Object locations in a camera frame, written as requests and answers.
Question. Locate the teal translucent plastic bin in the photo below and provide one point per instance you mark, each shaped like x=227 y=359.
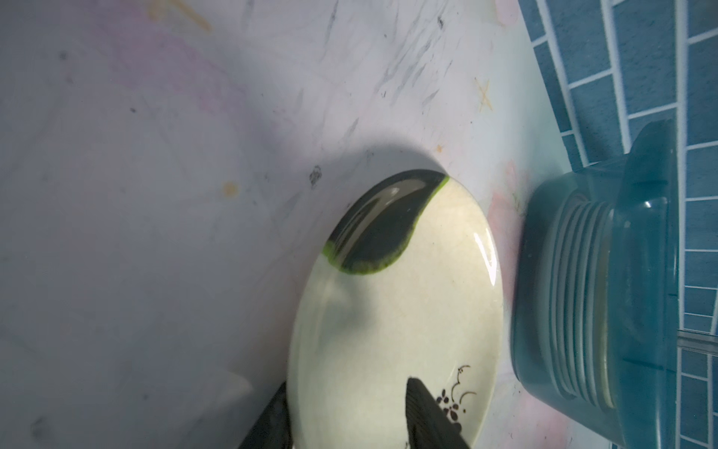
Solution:
x=596 y=310

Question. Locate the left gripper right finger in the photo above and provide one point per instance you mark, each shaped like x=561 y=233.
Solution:
x=427 y=426

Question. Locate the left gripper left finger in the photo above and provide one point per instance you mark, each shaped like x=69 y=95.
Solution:
x=272 y=429

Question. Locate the cream plate with black patch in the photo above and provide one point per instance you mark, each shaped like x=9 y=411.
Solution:
x=408 y=285

